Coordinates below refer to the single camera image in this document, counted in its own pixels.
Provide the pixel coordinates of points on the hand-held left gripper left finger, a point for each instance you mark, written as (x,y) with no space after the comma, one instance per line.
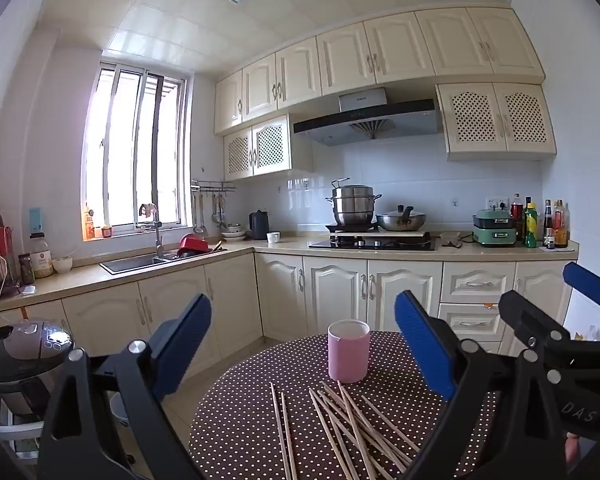
(180,345)

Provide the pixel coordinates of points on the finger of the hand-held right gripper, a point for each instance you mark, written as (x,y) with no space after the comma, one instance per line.
(525,317)
(587,280)

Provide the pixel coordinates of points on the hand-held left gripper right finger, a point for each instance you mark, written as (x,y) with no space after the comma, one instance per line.
(425,350)

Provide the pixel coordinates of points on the pink cup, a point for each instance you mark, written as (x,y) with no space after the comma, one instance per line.
(349,355)

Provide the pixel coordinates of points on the group of wooden chopsticks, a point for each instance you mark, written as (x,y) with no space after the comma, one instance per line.
(350,420)

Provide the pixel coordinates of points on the wooden chopstick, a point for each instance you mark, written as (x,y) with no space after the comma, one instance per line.
(275,425)

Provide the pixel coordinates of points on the person's right hand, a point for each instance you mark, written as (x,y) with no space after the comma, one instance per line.
(572,447)

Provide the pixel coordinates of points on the amber oil bottle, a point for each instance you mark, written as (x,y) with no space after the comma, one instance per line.
(561,227)

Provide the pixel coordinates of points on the dark sauce bottle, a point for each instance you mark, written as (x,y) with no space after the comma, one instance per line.
(548,227)

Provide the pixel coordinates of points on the green bottle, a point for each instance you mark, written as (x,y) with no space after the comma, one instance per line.
(530,230)

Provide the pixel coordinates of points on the green electric cooker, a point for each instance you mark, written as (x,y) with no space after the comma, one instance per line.
(494,230)

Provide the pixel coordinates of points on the red label dark bottle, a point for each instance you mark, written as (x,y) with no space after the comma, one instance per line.
(517,217)

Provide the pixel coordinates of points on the steel sink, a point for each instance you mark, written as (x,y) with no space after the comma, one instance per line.
(130,263)

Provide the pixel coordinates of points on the round polka-dot table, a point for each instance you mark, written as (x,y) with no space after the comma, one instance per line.
(240,430)

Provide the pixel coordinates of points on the chrome faucet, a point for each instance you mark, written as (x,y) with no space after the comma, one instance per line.
(158,240)

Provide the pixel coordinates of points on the cream base cabinets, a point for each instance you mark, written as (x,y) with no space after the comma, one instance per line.
(325,295)

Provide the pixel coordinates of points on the black gas stove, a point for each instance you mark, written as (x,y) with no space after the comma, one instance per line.
(375,244)

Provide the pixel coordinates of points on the hanging spatula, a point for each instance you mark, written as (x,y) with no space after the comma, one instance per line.
(199,225)

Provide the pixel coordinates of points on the stacked white bowls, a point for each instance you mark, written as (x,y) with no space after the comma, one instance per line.
(234,232)

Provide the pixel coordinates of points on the steel wok with lid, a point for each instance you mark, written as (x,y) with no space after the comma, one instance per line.
(400,221)

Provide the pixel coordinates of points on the hanging ladle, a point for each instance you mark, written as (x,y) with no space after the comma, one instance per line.
(219,217)

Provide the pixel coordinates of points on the small white cup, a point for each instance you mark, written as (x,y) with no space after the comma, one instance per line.
(273,237)

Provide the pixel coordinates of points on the white bowl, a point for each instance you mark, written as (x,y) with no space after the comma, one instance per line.
(62,265)

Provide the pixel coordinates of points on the dark electric kettle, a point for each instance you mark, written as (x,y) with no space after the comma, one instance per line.
(259,225)

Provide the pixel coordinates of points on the orange bottle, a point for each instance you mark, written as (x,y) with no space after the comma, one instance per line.
(89,225)

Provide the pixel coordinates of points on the silver black rice cooker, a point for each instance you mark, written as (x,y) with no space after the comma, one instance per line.
(25,360)

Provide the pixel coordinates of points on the steel steamer pot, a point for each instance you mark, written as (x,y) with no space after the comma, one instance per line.
(352,207)

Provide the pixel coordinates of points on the large jar black lid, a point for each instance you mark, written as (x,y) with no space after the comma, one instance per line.
(41,260)

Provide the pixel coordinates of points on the small dark jar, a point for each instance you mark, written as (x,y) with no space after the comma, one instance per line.
(26,270)

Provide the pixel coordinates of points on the cream lattice door cabinet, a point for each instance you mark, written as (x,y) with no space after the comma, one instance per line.
(260,147)
(495,120)

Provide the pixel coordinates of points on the light blue box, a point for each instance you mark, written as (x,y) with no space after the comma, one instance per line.
(36,220)

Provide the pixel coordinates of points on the window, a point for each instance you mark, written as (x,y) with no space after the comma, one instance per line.
(130,160)

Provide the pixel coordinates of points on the white storage cart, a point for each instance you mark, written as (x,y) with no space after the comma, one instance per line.
(10,435)

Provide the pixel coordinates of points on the steel range hood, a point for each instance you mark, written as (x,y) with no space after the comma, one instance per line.
(370,122)

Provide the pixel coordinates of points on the wall outlet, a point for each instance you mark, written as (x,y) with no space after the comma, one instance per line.
(498,204)

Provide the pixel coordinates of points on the wall utensil rail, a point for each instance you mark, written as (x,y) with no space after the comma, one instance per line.
(212,186)

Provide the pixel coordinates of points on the cream wall cabinet row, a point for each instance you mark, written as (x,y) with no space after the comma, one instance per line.
(395,50)

